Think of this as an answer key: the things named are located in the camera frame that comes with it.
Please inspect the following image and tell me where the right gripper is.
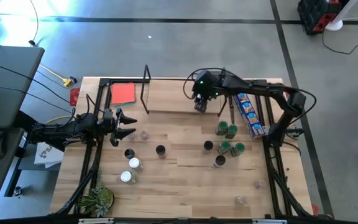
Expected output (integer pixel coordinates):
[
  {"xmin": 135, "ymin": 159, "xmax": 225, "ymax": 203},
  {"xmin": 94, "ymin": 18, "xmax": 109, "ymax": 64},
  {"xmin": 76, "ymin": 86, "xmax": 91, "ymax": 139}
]
[{"xmin": 192, "ymin": 70, "xmax": 222, "ymax": 114}]

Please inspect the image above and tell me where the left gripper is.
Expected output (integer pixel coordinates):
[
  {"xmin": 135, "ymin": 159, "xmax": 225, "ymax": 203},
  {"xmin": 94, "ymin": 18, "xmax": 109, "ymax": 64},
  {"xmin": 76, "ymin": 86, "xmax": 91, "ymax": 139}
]
[{"xmin": 96, "ymin": 107, "xmax": 138, "ymax": 147}]

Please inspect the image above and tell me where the white lid seasoning jar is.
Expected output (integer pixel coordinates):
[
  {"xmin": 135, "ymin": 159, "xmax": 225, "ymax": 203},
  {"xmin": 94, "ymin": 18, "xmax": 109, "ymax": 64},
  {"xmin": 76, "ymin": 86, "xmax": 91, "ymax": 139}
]
[
  {"xmin": 128, "ymin": 157, "xmax": 144, "ymax": 173},
  {"xmin": 119, "ymin": 170, "xmax": 137, "ymax": 185}
]

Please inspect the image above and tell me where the olive herb jar black lid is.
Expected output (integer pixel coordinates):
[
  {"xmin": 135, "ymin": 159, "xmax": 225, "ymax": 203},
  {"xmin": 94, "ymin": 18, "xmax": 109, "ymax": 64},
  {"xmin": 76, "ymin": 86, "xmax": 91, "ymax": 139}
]
[{"xmin": 203, "ymin": 140, "xmax": 214, "ymax": 155}]

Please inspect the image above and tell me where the black metal wood shelf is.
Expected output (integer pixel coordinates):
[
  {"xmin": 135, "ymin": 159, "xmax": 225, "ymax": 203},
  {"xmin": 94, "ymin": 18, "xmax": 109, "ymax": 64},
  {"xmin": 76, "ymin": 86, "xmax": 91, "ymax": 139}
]
[{"xmin": 140, "ymin": 64, "xmax": 239, "ymax": 124}]

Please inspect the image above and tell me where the green paper sheet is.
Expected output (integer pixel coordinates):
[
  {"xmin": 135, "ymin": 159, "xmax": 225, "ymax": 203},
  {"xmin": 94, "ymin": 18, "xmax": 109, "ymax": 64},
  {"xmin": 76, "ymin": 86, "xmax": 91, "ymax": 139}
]
[{"xmin": 114, "ymin": 101, "xmax": 136, "ymax": 109}]

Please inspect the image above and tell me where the blue plastic wrap box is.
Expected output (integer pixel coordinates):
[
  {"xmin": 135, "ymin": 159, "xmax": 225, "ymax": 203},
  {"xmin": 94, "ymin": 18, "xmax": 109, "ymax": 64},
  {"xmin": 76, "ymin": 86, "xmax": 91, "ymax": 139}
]
[{"xmin": 233, "ymin": 92, "xmax": 267, "ymax": 139}]

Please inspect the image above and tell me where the potted succulent plant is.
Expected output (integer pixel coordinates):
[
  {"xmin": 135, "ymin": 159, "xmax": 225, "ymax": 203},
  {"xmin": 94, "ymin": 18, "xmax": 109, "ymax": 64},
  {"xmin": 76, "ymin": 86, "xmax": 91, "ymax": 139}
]
[{"xmin": 76, "ymin": 179, "xmax": 115, "ymax": 218}]

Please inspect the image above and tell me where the white printed sheet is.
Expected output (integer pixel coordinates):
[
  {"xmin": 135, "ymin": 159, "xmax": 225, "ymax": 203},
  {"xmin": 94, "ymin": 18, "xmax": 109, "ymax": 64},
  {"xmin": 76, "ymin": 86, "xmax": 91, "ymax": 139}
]
[{"xmin": 34, "ymin": 142, "xmax": 65, "ymax": 169}]

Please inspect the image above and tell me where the black metal clamp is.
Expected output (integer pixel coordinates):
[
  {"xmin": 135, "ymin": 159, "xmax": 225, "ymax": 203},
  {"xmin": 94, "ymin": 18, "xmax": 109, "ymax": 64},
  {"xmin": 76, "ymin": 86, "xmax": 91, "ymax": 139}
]
[{"xmin": 285, "ymin": 126, "xmax": 305, "ymax": 139}]

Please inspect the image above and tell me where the black desk base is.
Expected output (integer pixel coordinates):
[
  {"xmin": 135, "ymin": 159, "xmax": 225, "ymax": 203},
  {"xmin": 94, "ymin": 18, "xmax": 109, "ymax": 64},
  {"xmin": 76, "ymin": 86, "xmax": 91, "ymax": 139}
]
[{"xmin": 4, "ymin": 110, "xmax": 43, "ymax": 197}]

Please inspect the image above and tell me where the grey desk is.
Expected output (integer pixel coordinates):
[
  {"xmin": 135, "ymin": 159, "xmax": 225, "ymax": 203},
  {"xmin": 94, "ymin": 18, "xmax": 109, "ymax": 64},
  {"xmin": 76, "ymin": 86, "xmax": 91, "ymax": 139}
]
[{"xmin": 0, "ymin": 45, "xmax": 45, "ymax": 212}]

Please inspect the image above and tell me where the black red tool case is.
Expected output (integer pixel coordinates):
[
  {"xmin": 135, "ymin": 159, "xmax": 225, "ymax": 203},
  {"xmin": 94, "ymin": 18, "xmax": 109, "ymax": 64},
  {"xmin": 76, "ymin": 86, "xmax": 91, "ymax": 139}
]
[{"xmin": 296, "ymin": 0, "xmax": 343, "ymax": 35}]

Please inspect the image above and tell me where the white stand base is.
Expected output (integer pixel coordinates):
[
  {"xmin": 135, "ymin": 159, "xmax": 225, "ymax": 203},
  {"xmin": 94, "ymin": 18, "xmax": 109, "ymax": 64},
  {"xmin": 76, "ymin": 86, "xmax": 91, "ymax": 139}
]
[{"xmin": 324, "ymin": 0, "xmax": 358, "ymax": 32}]

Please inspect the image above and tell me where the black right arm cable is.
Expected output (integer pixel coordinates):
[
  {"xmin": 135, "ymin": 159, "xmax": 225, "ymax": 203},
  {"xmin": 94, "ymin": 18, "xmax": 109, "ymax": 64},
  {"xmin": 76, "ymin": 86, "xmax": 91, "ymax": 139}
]
[{"xmin": 183, "ymin": 67, "xmax": 229, "ymax": 101}]

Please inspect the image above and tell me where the black metal table frame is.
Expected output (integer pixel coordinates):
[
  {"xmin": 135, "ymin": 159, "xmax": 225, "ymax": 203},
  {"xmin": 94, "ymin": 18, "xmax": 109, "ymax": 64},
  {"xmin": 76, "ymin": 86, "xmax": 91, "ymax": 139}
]
[{"xmin": 50, "ymin": 77, "xmax": 335, "ymax": 220}]

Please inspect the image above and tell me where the yellow extension cord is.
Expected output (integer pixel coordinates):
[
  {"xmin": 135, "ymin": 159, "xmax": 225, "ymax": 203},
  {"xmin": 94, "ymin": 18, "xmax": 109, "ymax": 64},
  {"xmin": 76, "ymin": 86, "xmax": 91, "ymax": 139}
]
[{"xmin": 40, "ymin": 64, "xmax": 75, "ymax": 124}]

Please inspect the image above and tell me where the silver bracket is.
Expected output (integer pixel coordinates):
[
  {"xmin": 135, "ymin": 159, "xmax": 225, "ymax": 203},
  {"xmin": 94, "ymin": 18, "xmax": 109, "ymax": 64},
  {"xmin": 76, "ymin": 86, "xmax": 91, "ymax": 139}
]
[
  {"xmin": 78, "ymin": 217, "xmax": 114, "ymax": 224},
  {"xmin": 252, "ymin": 218, "xmax": 288, "ymax": 224}
]

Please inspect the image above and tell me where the thin black desk cable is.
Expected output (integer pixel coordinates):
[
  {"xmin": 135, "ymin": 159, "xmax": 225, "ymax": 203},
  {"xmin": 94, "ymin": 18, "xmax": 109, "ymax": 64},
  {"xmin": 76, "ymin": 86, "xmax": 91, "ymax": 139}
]
[
  {"xmin": 0, "ymin": 58, "xmax": 71, "ymax": 105},
  {"xmin": 0, "ymin": 84, "xmax": 74, "ymax": 114}
]

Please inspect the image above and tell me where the thin black floor cable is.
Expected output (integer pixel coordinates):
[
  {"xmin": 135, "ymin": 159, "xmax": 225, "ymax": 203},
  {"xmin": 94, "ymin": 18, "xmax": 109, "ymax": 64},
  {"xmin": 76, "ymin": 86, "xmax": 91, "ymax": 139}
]
[{"xmin": 28, "ymin": 0, "xmax": 40, "ymax": 47}]

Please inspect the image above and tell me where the black floor power cable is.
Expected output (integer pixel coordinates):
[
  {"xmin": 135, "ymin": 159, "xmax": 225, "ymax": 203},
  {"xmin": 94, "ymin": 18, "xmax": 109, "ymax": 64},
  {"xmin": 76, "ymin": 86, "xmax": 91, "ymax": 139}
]
[{"xmin": 321, "ymin": 28, "xmax": 358, "ymax": 55}]

